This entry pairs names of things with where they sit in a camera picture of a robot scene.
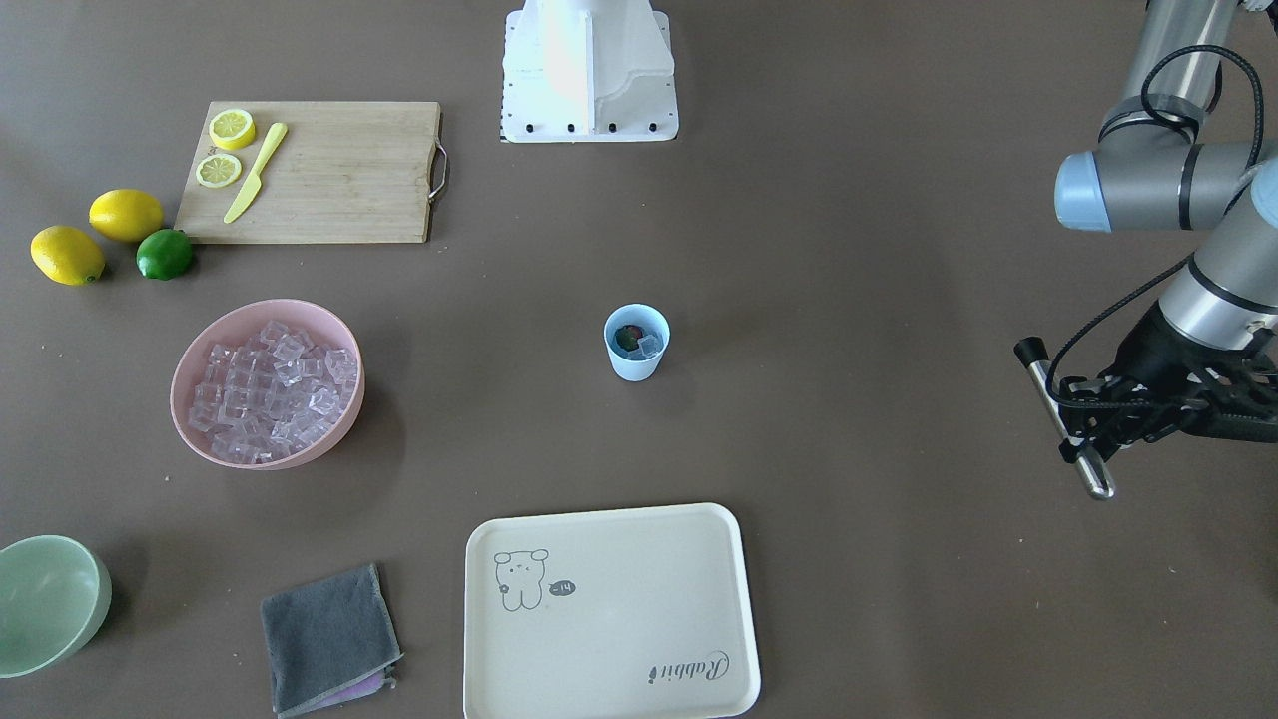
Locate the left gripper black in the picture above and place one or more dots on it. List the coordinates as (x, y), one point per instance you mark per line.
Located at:
(1151, 352)

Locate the clear plastic ice cube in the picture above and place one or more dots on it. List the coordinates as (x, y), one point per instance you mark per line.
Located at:
(649, 347)

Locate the strawberry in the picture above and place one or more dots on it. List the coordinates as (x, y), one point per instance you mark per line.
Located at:
(626, 336)

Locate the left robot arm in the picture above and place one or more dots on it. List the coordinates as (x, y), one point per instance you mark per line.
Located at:
(1183, 149)

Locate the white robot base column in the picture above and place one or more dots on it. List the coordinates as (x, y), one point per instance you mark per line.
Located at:
(588, 72)

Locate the light blue plastic cup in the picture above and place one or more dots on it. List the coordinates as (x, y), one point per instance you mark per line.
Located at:
(627, 366)

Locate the cream tray with bear drawing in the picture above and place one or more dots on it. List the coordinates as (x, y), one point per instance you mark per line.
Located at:
(623, 613)

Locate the grey folded cloth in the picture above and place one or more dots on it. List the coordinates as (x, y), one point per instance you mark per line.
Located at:
(329, 642)

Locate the pink bowl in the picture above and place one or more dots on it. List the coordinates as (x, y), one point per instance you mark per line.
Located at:
(269, 386)

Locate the yellow plastic knife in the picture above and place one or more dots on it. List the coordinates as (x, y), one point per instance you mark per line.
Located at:
(252, 183)

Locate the lemon slice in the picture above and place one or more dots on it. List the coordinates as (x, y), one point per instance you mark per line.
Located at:
(218, 171)
(232, 129)

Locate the green lime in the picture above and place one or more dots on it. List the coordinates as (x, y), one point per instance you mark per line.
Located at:
(165, 255)

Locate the yellow lemon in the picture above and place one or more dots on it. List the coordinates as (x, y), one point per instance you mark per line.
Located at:
(67, 255)
(126, 215)

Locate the mint green bowl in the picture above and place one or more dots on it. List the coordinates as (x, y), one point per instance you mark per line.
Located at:
(55, 594)

